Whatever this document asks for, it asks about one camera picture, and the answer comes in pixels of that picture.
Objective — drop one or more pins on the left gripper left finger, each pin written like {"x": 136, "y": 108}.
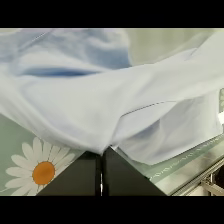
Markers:
{"x": 78, "y": 176}

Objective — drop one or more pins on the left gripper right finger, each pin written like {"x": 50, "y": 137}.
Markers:
{"x": 128, "y": 178}

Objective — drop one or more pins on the light blue shirt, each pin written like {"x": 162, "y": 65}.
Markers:
{"x": 100, "y": 103}

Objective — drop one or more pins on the silver frame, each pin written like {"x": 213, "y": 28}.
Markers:
{"x": 203, "y": 180}

